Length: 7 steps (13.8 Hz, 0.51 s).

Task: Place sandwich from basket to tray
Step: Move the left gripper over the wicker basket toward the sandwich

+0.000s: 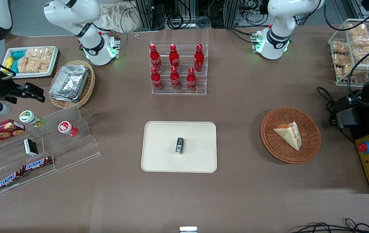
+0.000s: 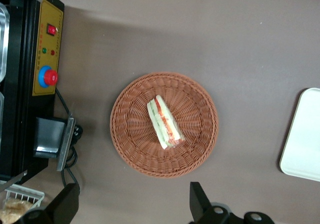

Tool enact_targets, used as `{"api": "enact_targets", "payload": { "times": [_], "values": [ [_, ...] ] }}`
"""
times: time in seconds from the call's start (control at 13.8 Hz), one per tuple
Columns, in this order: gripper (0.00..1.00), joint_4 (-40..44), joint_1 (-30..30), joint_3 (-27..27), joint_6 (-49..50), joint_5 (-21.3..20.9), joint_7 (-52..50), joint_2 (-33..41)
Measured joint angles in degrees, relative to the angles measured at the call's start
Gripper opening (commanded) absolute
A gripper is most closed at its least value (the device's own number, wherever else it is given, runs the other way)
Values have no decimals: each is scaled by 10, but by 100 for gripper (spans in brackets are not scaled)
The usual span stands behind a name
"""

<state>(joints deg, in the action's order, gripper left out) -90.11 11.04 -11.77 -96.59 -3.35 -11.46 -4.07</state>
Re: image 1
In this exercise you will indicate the white black device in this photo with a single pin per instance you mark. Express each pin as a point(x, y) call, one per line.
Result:
point(188, 229)

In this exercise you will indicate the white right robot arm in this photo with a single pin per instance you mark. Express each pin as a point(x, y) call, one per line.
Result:
point(74, 16)

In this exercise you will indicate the rice cracker bag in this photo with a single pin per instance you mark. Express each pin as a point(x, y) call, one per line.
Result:
point(35, 60)

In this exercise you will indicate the round brown wicker basket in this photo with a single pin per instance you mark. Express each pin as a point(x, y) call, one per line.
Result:
point(275, 145)

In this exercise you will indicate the oval wicker basket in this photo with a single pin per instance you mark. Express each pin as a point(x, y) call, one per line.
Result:
point(89, 87)

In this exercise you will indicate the red cola bottle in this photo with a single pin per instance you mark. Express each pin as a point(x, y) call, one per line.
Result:
point(175, 79)
point(191, 81)
point(199, 58)
point(155, 58)
point(174, 57)
point(156, 80)

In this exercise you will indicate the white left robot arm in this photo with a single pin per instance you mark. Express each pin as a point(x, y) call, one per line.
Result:
point(279, 38)

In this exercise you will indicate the yellow snack pack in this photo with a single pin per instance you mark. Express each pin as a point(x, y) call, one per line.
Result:
point(8, 63)

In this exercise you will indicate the aluminium foil container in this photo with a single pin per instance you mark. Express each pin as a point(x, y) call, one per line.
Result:
point(69, 82)

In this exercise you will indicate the teal snack pack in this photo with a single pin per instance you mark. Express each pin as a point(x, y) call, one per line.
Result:
point(18, 54)
point(15, 66)

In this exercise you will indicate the clear acrylic bottle rack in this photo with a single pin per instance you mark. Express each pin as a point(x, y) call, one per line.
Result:
point(184, 92)

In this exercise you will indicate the beige crumpled cloth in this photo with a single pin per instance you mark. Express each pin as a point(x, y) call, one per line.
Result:
point(116, 17)

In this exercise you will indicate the clear acrylic stepped shelf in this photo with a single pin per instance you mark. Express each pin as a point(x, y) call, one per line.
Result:
point(74, 152)

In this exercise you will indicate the black equipment base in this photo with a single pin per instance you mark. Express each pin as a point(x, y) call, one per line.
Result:
point(354, 134)

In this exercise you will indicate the white rectangular snack tray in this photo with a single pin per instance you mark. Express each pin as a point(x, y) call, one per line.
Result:
point(50, 72)

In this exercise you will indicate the green lid cup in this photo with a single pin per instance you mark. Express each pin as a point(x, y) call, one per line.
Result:
point(29, 117)

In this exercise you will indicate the Snickers chocolate bar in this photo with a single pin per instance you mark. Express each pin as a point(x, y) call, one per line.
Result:
point(9, 180)
point(37, 163)

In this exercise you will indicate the small black barcode box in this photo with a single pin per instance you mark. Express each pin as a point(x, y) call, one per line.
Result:
point(179, 145)

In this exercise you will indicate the cream plastic tray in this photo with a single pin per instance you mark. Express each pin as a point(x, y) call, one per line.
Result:
point(161, 152)

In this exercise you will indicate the aluminium frame post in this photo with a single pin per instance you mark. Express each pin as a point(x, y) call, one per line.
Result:
point(231, 13)
point(147, 13)

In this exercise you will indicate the small black white box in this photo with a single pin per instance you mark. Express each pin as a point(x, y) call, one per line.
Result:
point(30, 147)

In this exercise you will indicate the red cookie box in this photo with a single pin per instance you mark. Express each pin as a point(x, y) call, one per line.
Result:
point(0, 132)

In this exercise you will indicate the triangle sandwich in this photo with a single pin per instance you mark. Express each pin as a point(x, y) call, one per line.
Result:
point(287, 134)

